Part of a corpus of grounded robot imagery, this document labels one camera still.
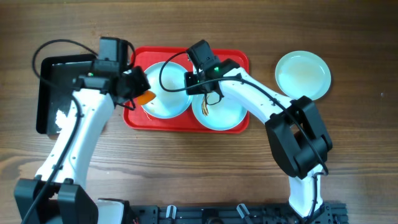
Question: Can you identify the orange sponge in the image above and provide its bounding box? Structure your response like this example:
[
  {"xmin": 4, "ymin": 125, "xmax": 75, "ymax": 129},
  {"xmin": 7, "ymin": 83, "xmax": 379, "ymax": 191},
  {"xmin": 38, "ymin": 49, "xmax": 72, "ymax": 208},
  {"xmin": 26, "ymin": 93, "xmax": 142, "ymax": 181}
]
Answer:
[{"xmin": 136, "ymin": 90, "xmax": 156, "ymax": 105}]

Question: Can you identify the white plate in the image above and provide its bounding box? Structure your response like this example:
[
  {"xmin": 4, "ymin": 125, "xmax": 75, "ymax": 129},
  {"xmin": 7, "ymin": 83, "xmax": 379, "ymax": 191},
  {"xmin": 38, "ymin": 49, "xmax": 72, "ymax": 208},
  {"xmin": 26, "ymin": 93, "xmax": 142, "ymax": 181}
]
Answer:
[
  {"xmin": 191, "ymin": 92, "xmax": 248, "ymax": 131},
  {"xmin": 143, "ymin": 62, "xmax": 193, "ymax": 119}
]

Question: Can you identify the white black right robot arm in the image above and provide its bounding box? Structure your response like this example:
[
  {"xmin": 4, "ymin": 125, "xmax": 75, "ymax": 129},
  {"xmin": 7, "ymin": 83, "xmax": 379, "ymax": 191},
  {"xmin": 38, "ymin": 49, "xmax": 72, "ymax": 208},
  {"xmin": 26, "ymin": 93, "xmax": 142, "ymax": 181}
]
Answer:
[{"xmin": 185, "ymin": 58, "xmax": 333, "ymax": 221}]

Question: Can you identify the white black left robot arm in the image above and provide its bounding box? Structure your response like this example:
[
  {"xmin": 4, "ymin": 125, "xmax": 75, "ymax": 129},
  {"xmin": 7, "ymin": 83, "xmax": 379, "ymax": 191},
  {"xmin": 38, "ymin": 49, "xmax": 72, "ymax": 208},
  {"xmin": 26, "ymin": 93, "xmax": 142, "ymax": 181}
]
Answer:
[{"xmin": 14, "ymin": 60, "xmax": 150, "ymax": 223}]

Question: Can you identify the red plastic tray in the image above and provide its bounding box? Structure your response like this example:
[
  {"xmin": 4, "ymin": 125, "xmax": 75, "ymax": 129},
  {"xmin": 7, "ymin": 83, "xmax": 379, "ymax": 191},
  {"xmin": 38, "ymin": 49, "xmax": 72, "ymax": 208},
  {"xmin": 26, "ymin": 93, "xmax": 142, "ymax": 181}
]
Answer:
[{"xmin": 123, "ymin": 46, "xmax": 249, "ymax": 133}]

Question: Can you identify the black rectangular water tray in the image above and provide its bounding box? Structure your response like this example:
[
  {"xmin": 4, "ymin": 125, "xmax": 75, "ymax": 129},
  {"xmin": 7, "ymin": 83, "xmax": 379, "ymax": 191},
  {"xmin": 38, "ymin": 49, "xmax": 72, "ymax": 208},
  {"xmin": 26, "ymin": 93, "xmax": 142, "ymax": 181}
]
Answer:
[{"xmin": 36, "ymin": 54, "xmax": 96, "ymax": 135}]

